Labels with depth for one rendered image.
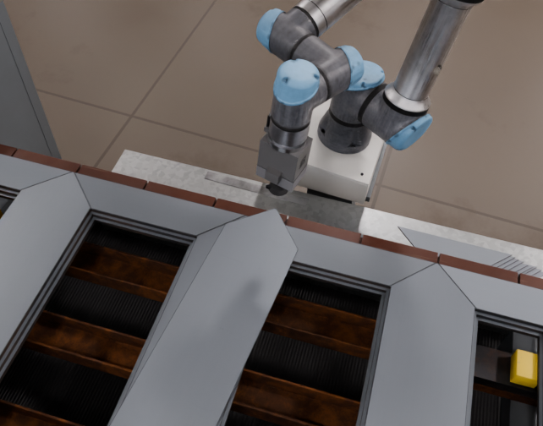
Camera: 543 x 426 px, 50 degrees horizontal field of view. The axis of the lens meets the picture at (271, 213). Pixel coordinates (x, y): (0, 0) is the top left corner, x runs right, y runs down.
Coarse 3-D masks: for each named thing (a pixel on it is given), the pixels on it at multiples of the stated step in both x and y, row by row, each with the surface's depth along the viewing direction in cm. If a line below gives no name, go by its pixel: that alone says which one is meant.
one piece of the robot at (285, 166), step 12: (264, 144) 112; (276, 144) 110; (264, 156) 115; (276, 156) 113; (288, 156) 111; (300, 156) 111; (264, 168) 117; (276, 168) 116; (288, 168) 114; (300, 168) 116; (276, 180) 116; (288, 180) 116
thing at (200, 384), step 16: (160, 352) 115; (176, 352) 116; (144, 368) 113; (160, 368) 114; (176, 368) 114; (192, 368) 114; (208, 368) 114; (160, 384) 112; (176, 384) 112; (192, 384) 112; (208, 384) 112; (224, 384) 112; (192, 400) 110; (208, 400) 110; (224, 400) 110
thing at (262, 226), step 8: (248, 216) 136; (256, 216) 137; (264, 216) 137; (232, 224) 135; (240, 224) 135; (248, 224) 135; (256, 224) 135; (264, 224) 135; (272, 224) 135; (280, 224) 135; (256, 232) 134; (264, 232) 134; (272, 232) 134; (280, 232) 134; (288, 232) 134; (272, 240) 133; (280, 240) 133; (288, 240) 133; (296, 248) 131
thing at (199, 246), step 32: (0, 192) 141; (128, 224) 136; (224, 224) 135; (64, 256) 130; (192, 256) 129; (352, 288) 129; (384, 288) 127; (32, 320) 121; (160, 320) 120; (384, 320) 122; (480, 320) 124; (512, 320) 123; (128, 384) 114; (224, 416) 110
